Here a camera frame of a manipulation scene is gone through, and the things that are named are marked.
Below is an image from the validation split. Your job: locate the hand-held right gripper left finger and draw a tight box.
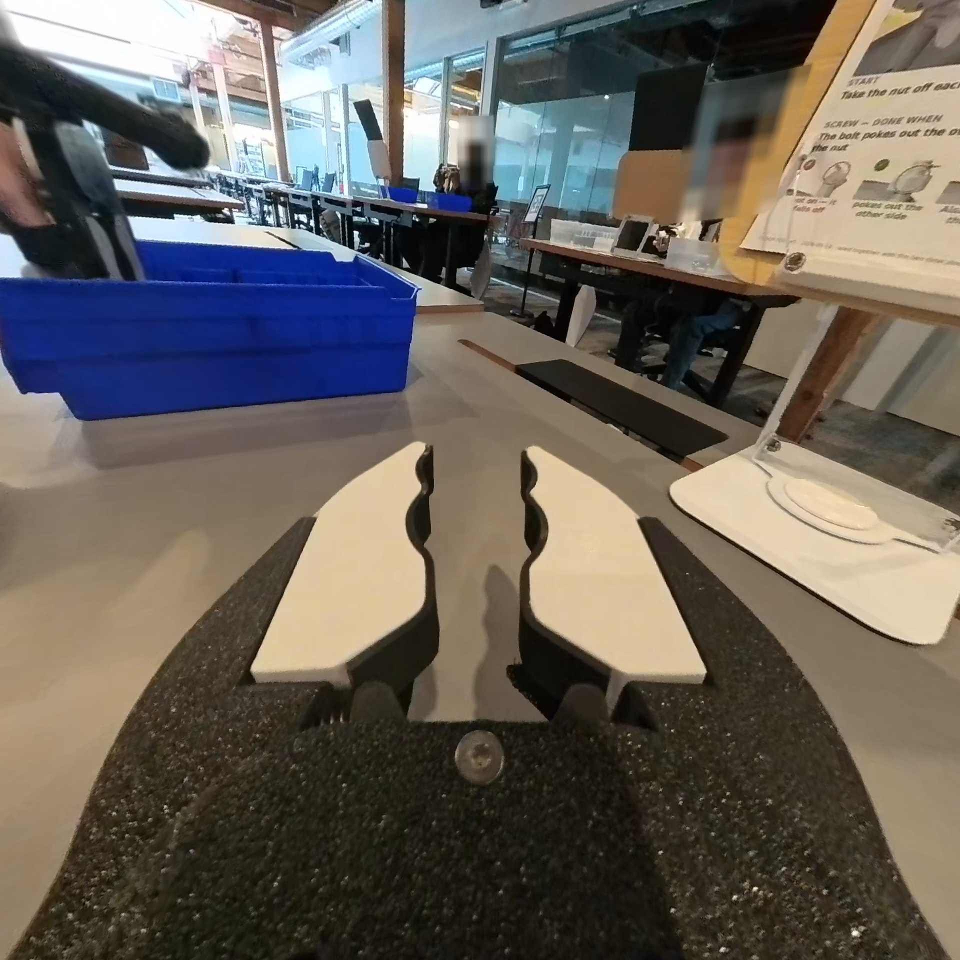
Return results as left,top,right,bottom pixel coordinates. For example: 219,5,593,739
249,441,440,710

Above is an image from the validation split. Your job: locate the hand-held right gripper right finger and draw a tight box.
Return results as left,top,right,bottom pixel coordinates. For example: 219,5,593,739
517,445,708,719

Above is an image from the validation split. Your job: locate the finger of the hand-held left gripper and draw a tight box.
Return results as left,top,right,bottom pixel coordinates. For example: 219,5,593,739
111,216,147,283

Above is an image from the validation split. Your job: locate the large blue plastic bin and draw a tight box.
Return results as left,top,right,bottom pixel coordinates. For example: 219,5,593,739
0,240,418,422

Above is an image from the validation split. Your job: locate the person's left hand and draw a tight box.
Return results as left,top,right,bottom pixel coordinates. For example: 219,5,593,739
0,129,37,226

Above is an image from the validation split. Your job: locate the black desk mat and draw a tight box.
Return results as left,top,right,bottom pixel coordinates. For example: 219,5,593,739
516,359,731,461

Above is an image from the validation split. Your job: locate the white stand base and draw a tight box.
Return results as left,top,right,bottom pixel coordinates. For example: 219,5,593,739
669,438,960,647

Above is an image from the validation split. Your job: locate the long background desk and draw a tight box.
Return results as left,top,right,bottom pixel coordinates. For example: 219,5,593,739
262,183,492,290

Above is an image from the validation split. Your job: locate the wooden background table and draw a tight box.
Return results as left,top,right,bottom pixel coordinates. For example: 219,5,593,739
519,237,800,410

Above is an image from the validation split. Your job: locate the white tablet stand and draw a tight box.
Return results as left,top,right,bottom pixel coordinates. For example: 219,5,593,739
613,216,655,261

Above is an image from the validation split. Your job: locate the black panel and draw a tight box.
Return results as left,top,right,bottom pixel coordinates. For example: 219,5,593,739
628,63,711,153

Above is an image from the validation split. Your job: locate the white instruction sheet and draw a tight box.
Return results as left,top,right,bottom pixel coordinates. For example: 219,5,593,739
738,0,960,280

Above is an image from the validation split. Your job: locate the white instruction sign stand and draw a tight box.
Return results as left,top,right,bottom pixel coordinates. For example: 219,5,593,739
731,0,960,328

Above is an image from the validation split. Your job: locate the wooden stand post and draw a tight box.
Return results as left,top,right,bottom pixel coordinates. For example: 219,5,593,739
776,306,880,445

